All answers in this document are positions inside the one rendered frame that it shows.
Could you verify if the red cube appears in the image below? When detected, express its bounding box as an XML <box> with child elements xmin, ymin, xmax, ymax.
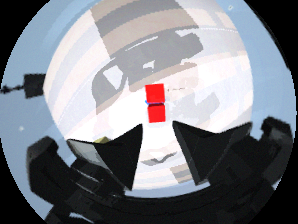
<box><xmin>148</xmin><ymin>103</ymin><xmax>165</xmax><ymax>123</ymax></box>
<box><xmin>145</xmin><ymin>83</ymin><xmax>164</xmax><ymax>103</ymax></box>

